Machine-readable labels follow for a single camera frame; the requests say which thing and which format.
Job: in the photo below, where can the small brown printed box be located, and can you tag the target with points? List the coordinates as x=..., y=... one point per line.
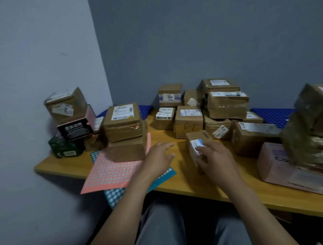
x=94, y=142

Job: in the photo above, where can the pink dot sticker sheet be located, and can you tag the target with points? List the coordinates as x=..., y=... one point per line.
x=111, y=174

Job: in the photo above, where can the large pink box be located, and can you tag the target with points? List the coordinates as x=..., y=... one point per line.
x=272, y=166

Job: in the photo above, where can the teal sticker sheet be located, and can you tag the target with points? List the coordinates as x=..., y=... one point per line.
x=114, y=195

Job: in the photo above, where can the pile of brown parcels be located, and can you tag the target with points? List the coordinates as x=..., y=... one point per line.
x=227, y=106

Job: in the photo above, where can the person's left forearm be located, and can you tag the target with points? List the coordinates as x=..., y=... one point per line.
x=123, y=217

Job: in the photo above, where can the person's right forearm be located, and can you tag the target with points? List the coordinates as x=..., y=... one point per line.
x=262, y=219

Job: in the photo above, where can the black and pink box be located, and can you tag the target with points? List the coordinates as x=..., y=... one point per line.
x=73, y=131

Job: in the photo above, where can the person's right hand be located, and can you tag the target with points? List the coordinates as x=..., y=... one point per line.
x=222, y=169

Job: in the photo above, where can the box of stack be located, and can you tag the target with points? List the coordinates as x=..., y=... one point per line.
x=196, y=135
x=126, y=151
x=310, y=106
x=121, y=131

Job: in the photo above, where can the taped box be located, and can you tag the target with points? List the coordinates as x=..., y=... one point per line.
x=300, y=146

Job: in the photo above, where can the blue plastic grid pallet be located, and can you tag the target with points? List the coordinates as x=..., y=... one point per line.
x=146, y=109
x=272, y=116

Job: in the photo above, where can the person's left hand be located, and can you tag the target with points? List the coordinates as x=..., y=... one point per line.
x=156, y=161

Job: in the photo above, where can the dark green box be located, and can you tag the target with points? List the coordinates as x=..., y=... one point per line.
x=60, y=149

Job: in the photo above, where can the person's grey trousers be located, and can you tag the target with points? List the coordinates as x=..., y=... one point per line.
x=161, y=224

